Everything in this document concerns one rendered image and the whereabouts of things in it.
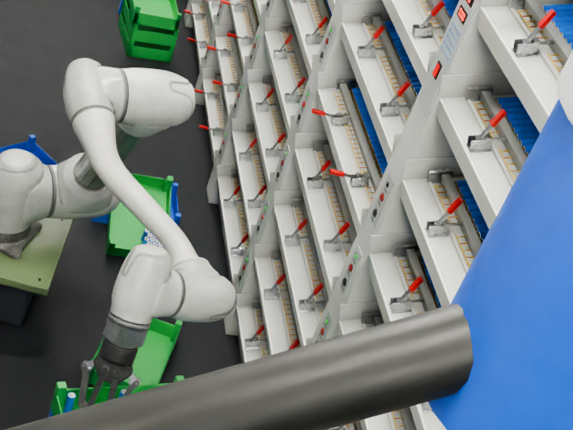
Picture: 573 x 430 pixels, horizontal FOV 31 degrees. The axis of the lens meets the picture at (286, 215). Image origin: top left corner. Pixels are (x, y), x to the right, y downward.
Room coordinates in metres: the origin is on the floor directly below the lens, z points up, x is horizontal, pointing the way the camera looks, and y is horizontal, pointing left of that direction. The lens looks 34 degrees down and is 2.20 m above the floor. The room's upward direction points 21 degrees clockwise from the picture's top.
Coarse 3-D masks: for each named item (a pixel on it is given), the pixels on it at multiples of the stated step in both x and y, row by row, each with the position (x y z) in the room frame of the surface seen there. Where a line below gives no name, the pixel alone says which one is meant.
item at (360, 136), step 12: (336, 96) 2.49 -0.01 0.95; (348, 96) 2.48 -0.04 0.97; (348, 108) 2.42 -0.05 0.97; (360, 132) 2.31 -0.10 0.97; (360, 144) 2.27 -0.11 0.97; (372, 156) 2.22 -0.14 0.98; (360, 168) 2.18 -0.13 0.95; (372, 168) 2.17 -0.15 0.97; (372, 180) 2.13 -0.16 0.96; (372, 192) 2.09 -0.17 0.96
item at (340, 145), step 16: (320, 80) 2.54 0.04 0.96; (336, 80) 2.55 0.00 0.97; (352, 80) 2.55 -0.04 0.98; (320, 96) 2.50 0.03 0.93; (336, 112) 2.43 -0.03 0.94; (336, 128) 2.36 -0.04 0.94; (336, 144) 2.28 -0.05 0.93; (352, 144) 2.29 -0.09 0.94; (336, 160) 2.26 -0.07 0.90; (352, 160) 2.22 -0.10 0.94; (352, 192) 2.10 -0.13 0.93; (368, 192) 2.11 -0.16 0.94; (352, 208) 2.06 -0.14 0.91
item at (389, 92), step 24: (360, 24) 2.54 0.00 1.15; (384, 24) 2.53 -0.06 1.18; (360, 48) 2.38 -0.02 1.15; (384, 48) 2.39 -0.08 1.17; (360, 72) 2.31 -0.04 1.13; (384, 72) 2.30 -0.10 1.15; (408, 72) 2.30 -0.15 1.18; (384, 96) 2.20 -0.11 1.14; (408, 96) 2.17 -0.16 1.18; (384, 120) 2.10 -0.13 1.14; (384, 144) 2.04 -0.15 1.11
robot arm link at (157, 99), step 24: (144, 72) 2.19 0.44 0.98; (168, 72) 2.24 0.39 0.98; (144, 96) 2.13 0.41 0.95; (168, 96) 2.17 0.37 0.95; (192, 96) 2.23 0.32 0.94; (144, 120) 2.13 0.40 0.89; (168, 120) 2.17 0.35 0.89; (120, 144) 2.24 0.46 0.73; (72, 168) 2.39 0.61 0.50; (72, 192) 2.35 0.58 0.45; (96, 192) 2.37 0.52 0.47; (72, 216) 2.39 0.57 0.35; (96, 216) 2.43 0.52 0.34
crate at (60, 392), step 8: (176, 376) 1.79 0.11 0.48; (56, 384) 1.63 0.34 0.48; (64, 384) 1.64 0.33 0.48; (152, 384) 1.76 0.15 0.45; (160, 384) 1.77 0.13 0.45; (56, 392) 1.62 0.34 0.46; (64, 392) 1.63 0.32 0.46; (88, 392) 1.68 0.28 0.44; (104, 392) 1.70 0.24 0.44; (56, 400) 1.61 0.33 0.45; (64, 400) 1.65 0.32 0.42; (88, 400) 1.68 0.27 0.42; (96, 400) 1.69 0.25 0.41; (104, 400) 1.70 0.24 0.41; (56, 408) 1.60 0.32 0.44; (72, 408) 1.65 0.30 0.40; (80, 408) 1.66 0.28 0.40
